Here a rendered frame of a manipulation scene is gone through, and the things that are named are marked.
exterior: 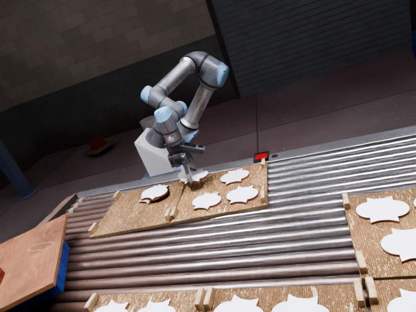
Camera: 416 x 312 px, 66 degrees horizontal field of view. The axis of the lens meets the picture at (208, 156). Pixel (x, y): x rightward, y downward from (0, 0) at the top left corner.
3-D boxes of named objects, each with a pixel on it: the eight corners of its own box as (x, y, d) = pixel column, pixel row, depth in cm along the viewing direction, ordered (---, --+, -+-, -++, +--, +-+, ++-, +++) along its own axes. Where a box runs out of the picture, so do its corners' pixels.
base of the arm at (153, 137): (146, 130, 207) (151, 118, 202) (168, 139, 211) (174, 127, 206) (143, 142, 194) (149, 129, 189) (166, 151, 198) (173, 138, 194)
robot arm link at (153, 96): (193, 39, 171) (140, 87, 142) (210, 50, 170) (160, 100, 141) (189, 56, 181) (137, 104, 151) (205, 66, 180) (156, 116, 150)
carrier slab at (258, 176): (189, 181, 164) (188, 178, 164) (267, 164, 153) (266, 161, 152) (172, 225, 134) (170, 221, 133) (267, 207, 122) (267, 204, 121)
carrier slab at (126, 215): (121, 196, 176) (119, 194, 176) (188, 181, 165) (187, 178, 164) (90, 239, 146) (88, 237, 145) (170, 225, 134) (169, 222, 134)
